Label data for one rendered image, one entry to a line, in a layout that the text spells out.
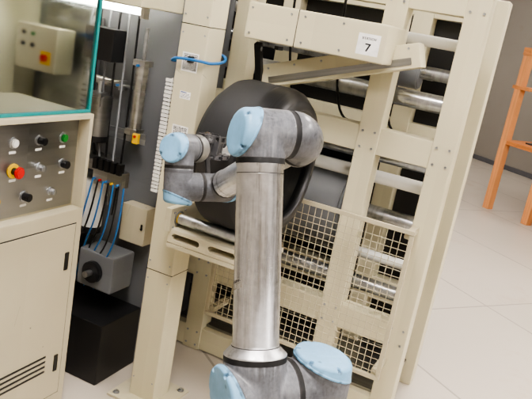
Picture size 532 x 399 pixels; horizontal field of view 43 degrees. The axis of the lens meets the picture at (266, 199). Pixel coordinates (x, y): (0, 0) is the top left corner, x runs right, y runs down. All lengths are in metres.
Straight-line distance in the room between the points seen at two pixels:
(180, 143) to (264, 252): 0.61
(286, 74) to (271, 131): 1.41
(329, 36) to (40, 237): 1.34
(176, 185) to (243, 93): 0.60
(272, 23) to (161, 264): 1.10
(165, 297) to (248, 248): 1.42
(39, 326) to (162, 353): 0.59
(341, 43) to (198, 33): 0.56
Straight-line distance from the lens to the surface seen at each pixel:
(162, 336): 2.99
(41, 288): 2.67
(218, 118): 2.43
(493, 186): 8.59
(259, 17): 2.84
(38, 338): 2.77
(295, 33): 2.77
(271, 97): 2.45
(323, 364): 1.62
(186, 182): 2.04
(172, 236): 2.70
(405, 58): 2.76
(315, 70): 2.87
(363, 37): 2.66
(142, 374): 3.12
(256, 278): 1.52
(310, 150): 1.59
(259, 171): 1.51
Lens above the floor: 1.72
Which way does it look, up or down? 15 degrees down
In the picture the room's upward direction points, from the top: 11 degrees clockwise
